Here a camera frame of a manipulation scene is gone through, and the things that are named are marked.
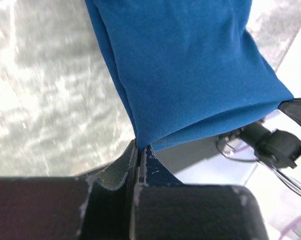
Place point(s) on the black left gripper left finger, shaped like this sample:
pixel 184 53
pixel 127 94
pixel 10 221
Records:
pixel 90 206

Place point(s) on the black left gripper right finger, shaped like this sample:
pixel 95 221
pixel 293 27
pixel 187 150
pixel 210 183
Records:
pixel 163 208

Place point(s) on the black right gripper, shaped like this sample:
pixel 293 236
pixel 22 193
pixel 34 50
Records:
pixel 278 149

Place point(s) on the blue Mickey t-shirt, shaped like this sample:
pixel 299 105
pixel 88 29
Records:
pixel 185 69

